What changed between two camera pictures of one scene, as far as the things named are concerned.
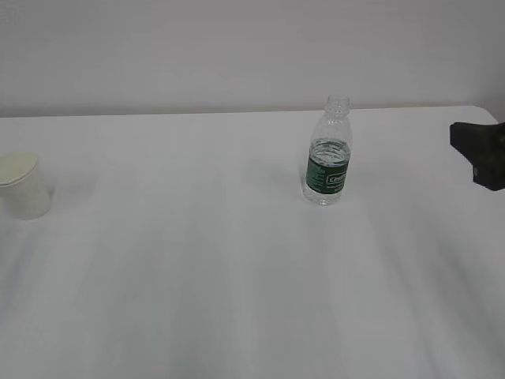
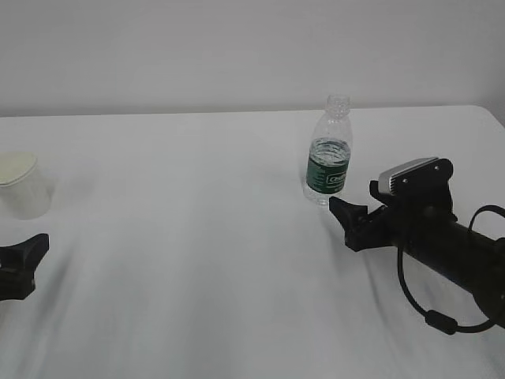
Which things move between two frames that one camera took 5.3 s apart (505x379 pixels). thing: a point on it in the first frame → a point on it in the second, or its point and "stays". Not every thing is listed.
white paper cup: [25, 189] stays
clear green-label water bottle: [329, 153] stays
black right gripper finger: [484, 145] → [390, 225]
